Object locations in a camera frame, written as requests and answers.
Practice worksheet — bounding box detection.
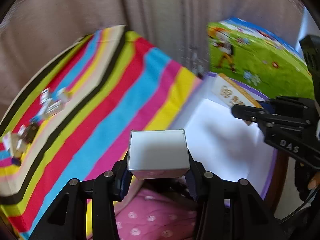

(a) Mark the gold white long box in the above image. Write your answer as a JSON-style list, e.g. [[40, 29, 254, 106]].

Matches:
[[212, 73, 262, 108]]

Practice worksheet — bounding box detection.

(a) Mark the tall beige printed box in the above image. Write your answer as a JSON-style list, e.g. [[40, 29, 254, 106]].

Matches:
[[10, 133, 28, 159]]

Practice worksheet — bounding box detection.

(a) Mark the plain white box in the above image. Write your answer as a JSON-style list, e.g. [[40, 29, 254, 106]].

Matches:
[[127, 129, 190, 179]]

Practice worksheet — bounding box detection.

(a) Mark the white TS logo box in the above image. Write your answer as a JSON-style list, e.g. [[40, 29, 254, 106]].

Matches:
[[37, 99, 64, 120]]

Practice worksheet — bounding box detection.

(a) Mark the dark blue small box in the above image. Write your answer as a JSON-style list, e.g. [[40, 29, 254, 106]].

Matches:
[[11, 157, 21, 167]]

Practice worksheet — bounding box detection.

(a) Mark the black gold-print box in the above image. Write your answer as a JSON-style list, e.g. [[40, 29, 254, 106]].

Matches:
[[22, 122, 39, 144]]

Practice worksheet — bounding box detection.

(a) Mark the white pink-stained box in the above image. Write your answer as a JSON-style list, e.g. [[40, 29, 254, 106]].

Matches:
[[2, 132, 11, 151]]

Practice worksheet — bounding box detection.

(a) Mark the white red-blue medicine box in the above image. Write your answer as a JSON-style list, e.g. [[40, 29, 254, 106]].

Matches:
[[40, 88, 51, 105], [17, 125, 26, 137]]

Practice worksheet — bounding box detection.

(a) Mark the white barcode dragon box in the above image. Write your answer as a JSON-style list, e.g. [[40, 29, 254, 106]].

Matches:
[[56, 87, 72, 104]]

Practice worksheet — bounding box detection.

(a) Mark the person's right hand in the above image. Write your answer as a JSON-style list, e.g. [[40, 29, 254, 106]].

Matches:
[[308, 172, 320, 190]]

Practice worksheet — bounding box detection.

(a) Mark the green cartoon play mat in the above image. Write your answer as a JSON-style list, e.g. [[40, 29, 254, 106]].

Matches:
[[207, 17, 314, 99]]

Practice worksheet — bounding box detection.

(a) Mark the white purple-trimmed storage box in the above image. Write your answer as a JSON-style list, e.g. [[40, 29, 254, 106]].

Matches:
[[169, 73, 277, 198]]

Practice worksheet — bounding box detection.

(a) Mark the pink polka-dot cushion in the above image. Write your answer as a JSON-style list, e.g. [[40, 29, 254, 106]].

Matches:
[[114, 188, 196, 239]]

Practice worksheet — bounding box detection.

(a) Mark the colourful striped cloth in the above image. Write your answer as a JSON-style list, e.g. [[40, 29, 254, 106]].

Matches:
[[1, 25, 200, 239]]

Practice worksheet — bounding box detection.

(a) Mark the beige velvet sofa backrest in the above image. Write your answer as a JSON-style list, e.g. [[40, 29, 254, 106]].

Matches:
[[1, 0, 303, 113]]

